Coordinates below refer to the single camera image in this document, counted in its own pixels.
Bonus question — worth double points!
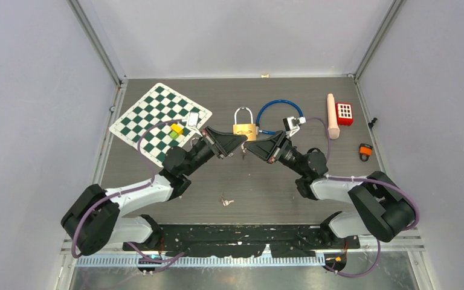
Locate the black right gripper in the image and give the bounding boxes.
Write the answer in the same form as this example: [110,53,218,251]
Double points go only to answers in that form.
[242,131,306,177]

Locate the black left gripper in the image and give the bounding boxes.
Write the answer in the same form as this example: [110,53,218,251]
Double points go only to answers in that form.
[183,127,248,178]

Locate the green white chessboard mat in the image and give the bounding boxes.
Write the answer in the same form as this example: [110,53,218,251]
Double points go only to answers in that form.
[109,83,212,167]

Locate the aluminium frame rail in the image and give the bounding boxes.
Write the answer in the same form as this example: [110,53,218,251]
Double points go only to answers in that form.
[72,230,425,269]

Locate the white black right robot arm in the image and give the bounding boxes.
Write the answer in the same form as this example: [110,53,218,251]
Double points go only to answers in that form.
[244,131,420,248]

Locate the small orange padlock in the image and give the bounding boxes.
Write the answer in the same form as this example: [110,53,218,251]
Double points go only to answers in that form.
[358,143,373,162]

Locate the blue cable lock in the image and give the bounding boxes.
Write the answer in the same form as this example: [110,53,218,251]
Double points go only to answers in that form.
[254,99,304,135]

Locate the beige wooden rolling pin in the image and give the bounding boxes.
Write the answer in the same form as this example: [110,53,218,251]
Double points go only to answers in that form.
[326,93,340,140]

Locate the yellow block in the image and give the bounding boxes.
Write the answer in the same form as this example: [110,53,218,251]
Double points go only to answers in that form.
[170,123,184,135]

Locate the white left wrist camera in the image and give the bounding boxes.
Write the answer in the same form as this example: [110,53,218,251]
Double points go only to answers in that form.
[185,112,201,135]

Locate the red block with holes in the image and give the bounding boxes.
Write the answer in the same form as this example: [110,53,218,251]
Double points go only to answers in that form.
[335,102,353,126]

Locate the silver keys with white tag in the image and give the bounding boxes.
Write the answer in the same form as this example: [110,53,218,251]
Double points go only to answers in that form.
[220,195,235,207]

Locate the brass padlock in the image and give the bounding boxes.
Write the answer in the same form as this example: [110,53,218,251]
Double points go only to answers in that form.
[233,106,257,141]

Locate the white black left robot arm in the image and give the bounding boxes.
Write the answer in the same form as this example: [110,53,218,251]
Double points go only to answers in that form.
[60,126,247,259]

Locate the green block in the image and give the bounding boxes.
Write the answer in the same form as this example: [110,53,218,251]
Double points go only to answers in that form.
[169,131,179,140]

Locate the black front base panel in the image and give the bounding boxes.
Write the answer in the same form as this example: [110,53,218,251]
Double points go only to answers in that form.
[123,224,360,258]

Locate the black knob on rail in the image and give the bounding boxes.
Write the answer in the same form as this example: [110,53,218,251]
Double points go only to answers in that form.
[368,117,378,129]

